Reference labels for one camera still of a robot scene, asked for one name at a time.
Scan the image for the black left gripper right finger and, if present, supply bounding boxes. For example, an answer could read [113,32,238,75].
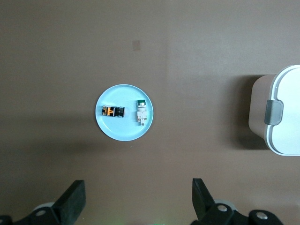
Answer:
[192,178,284,225]

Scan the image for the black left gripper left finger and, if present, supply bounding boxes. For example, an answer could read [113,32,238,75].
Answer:
[0,180,86,225]

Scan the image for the light blue round plate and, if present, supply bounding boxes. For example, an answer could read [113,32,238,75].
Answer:
[95,83,155,142]

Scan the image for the orange black push-button switch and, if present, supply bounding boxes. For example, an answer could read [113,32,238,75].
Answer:
[101,105,126,118]

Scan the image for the white green push-button switch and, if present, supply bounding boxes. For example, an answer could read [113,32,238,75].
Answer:
[135,99,149,127]

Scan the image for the white lunch box grey clips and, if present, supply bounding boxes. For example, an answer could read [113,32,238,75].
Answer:
[248,64,300,157]

